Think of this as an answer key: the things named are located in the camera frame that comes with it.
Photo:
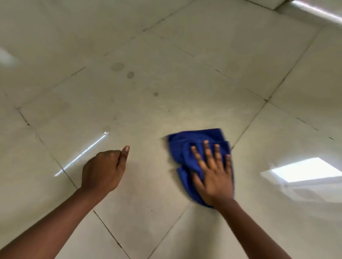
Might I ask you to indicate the person's right hand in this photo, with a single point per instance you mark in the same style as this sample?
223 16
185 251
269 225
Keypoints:
216 181

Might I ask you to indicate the person's left hand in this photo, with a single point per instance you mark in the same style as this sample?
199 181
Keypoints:
101 173

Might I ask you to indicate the blue cleaning cloth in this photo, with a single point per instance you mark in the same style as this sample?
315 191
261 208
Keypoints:
187 152

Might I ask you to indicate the person's right forearm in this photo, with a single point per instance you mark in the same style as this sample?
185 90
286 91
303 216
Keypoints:
253 232

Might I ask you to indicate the person's left forearm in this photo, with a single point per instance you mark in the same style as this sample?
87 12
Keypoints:
50 226

